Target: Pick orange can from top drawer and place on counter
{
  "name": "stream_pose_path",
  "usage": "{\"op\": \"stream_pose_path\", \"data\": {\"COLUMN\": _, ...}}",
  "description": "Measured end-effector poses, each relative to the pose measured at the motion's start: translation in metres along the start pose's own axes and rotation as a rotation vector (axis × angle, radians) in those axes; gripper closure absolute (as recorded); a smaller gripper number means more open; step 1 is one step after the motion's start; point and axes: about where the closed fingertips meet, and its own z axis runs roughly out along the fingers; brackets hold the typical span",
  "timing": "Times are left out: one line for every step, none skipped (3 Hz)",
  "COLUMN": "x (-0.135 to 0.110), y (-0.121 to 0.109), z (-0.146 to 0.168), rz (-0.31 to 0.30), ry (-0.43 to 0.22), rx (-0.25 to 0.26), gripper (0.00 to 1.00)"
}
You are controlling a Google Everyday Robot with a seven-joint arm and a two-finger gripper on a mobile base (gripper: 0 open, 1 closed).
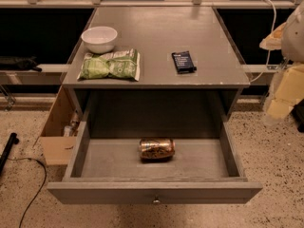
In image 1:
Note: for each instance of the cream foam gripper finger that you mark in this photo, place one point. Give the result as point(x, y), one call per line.
point(287, 90)
point(273, 40)

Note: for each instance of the dark blue snack packet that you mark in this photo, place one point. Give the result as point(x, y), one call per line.
point(183, 62)

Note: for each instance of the orange soda can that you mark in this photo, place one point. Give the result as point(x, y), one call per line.
point(156, 149)

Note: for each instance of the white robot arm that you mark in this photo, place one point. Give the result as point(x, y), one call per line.
point(292, 41)

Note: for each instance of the grey open top drawer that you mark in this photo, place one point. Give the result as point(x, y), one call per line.
point(203, 171)

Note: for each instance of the grey right side ledge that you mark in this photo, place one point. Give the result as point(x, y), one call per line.
point(260, 75)

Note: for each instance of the grey ledge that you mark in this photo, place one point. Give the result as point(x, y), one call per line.
point(50, 75)
point(260, 75)

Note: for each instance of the green chip bag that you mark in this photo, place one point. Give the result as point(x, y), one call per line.
point(118, 64)

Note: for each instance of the white ceramic bowl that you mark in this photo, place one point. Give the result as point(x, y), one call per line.
point(100, 39)

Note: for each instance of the bottle inside cardboard box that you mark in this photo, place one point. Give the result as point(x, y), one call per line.
point(69, 130)

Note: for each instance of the grey left side ledge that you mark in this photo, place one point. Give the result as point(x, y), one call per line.
point(50, 75)

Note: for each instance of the brown cardboard box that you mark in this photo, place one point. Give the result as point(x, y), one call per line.
point(57, 147)

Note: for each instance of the black object on ledge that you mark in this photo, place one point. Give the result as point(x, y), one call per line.
point(18, 63)

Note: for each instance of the black pole on floor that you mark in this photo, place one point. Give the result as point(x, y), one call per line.
point(6, 152)

